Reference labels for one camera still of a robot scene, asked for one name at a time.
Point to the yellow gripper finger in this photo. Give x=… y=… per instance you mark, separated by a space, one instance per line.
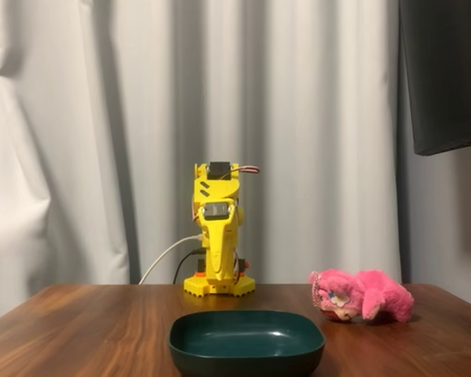
x=219 y=243

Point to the pink plush bear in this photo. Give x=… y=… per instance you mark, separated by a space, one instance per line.
x=380 y=292

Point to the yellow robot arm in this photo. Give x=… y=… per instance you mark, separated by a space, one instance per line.
x=198 y=286

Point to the dark green square bin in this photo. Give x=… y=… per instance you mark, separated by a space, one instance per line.
x=245 y=341

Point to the orange black clamp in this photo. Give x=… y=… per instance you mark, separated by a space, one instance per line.
x=245 y=265
x=200 y=273

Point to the white curtain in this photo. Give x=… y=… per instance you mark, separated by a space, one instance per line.
x=82 y=157

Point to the black hanging cloth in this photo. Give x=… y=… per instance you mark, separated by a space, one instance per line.
x=443 y=78

